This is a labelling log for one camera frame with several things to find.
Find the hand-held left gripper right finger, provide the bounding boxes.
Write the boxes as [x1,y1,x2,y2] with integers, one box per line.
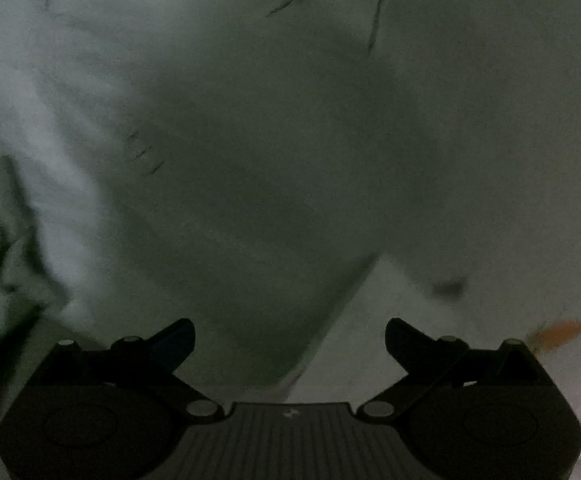
[358,317,560,423]

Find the white shirt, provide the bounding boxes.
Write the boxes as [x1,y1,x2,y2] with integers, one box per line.
[0,120,71,480]

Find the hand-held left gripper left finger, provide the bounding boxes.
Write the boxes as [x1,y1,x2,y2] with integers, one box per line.
[18,317,224,423]

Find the carrot printed pale sheet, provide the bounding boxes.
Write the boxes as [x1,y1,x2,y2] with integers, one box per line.
[0,0,581,461]

